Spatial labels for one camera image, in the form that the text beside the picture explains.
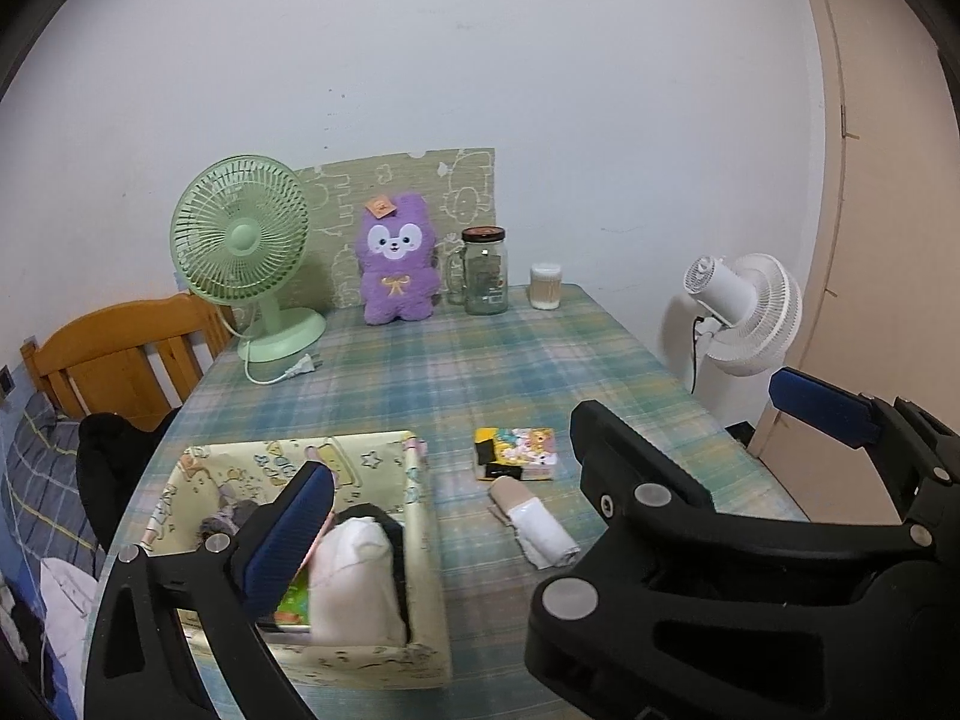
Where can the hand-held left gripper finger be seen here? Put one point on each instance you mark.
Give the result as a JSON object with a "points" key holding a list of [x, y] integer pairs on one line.
{"points": [[289, 532]]}

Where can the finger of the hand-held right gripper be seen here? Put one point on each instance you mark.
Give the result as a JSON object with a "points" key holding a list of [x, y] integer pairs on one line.
{"points": [[637, 465], [821, 409]]}

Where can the grey sock bundle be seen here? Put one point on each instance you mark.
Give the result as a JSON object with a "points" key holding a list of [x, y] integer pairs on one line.
{"points": [[225, 521]]}

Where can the white cloth bundle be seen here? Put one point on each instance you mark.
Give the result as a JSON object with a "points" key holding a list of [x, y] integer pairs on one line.
{"points": [[352, 585]]}

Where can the beige and white sock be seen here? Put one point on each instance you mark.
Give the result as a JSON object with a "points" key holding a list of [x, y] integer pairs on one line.
{"points": [[540, 532]]}

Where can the yellow printed storage box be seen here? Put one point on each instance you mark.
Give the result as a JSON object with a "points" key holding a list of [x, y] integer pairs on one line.
{"points": [[427, 577]]}

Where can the green printed card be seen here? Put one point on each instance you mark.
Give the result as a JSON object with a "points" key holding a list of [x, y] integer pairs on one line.
{"points": [[294, 600]]}

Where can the white fan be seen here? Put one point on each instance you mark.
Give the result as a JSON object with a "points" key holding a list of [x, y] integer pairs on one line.
{"points": [[757, 315]]}

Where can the cartoon printed tissue pack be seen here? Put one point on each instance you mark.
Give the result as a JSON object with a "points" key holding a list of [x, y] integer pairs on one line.
{"points": [[525, 450]]}

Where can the black garment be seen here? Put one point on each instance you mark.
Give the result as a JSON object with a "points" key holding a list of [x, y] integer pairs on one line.
{"points": [[120, 457]]}

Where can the plaid tablecloth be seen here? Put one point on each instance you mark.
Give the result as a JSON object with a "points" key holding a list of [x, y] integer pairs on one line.
{"points": [[465, 375]]}

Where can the cotton swab container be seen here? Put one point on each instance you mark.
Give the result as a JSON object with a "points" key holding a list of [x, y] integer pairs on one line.
{"points": [[546, 289]]}

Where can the beige door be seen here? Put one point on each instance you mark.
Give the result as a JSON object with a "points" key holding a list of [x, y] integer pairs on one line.
{"points": [[885, 202]]}

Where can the white cloth on bed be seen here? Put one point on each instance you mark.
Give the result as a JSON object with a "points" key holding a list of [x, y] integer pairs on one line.
{"points": [[67, 615]]}

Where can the glass jar mug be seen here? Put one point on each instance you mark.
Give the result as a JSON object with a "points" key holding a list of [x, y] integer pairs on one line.
{"points": [[484, 277]]}

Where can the blue plaid bedding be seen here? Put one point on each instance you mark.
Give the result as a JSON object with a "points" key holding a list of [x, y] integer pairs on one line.
{"points": [[37, 480]]}

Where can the wooden headboard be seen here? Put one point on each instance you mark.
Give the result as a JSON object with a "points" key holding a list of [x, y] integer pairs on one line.
{"points": [[105, 352]]}

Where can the purple plush toy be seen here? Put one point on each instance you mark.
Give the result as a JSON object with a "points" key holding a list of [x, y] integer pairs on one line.
{"points": [[397, 277]]}

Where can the green desk fan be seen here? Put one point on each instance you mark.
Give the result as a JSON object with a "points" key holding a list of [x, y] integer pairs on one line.
{"points": [[240, 232]]}

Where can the green printed wall panel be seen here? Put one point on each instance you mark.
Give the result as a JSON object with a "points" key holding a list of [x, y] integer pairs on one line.
{"points": [[465, 180]]}

